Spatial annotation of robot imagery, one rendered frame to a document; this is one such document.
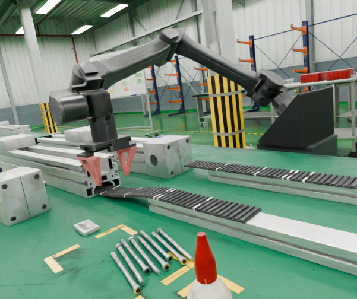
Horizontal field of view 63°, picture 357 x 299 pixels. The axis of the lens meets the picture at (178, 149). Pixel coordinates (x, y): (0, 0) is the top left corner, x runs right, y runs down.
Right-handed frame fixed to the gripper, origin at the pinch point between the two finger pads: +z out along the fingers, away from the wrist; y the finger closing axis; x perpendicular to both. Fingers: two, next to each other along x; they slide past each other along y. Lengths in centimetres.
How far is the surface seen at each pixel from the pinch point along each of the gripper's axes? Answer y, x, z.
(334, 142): -71, 26, 7
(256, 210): -1.2, 36.9, 1.1
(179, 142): -19.3, 4.0, -4.1
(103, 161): -2.2, -6.7, -2.7
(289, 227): 0.7, 42.8, 1.5
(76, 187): 5.1, -9.1, 2.2
